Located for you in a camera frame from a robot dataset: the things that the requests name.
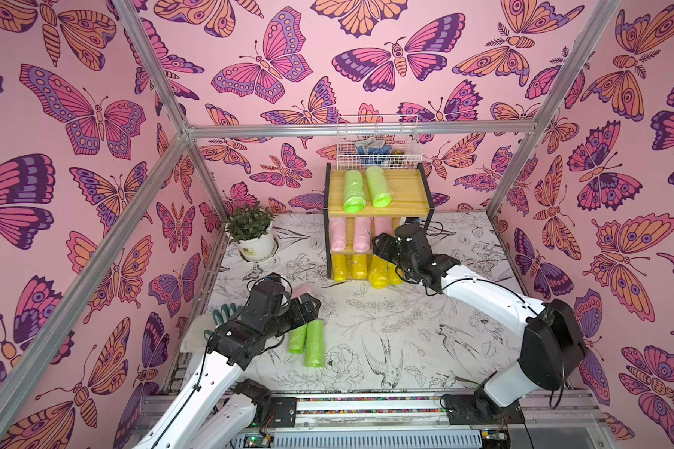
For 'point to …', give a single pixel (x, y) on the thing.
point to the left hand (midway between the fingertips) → (313, 305)
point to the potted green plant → (252, 228)
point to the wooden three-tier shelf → (412, 203)
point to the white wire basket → (378, 152)
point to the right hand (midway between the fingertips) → (381, 239)
